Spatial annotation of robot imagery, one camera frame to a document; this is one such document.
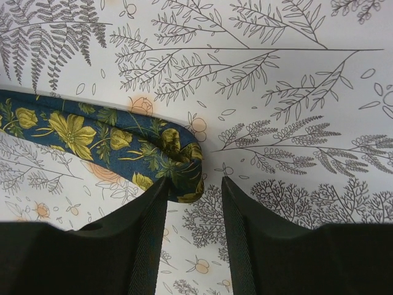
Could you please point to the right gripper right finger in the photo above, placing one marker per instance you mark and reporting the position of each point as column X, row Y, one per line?
column 271, row 255

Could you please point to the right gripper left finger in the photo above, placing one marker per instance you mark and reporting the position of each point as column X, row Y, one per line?
column 117, row 254

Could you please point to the navy yellow floral tie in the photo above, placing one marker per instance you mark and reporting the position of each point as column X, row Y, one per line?
column 137, row 147

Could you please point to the floral table mat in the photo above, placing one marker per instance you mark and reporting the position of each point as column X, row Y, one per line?
column 291, row 100

